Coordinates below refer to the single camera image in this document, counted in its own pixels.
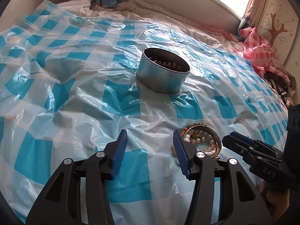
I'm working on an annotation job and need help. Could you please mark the blue white checkered plastic sheet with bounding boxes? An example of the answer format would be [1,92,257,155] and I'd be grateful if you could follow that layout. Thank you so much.
[1,1,287,224]

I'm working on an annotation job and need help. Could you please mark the brown bead jewelry in tin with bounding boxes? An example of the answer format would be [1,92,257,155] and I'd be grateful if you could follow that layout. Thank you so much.
[150,56,186,72]

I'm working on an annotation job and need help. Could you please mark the round silver metal tin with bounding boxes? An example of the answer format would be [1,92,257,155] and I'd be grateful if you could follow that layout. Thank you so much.
[136,47,191,95]

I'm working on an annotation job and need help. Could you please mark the colourful beaded cord bracelet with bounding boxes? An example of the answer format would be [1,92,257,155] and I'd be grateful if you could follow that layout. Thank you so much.
[180,122,208,138]

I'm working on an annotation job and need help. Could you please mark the beige quilted bed blanket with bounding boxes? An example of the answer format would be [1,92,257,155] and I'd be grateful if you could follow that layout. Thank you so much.
[58,0,243,52]

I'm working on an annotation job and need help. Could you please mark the cream headboard with tree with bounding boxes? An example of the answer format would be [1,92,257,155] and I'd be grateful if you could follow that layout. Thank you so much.
[258,0,299,77]

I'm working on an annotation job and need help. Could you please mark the silver metal bangle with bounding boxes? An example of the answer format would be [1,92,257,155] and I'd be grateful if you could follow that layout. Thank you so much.
[181,123,222,160]

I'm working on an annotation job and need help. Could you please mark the pink window curtain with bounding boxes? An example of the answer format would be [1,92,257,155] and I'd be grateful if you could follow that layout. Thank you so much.
[237,0,267,41]

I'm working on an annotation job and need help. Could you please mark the pink white checkered cloth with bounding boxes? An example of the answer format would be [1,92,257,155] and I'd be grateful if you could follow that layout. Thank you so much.
[236,27,290,86]

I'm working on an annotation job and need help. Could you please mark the person's right hand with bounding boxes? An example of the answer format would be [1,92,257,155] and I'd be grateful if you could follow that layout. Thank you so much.
[258,181,290,223]

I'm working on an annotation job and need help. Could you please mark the white bead bracelet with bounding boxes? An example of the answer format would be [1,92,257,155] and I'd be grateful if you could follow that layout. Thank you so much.
[183,130,218,157]

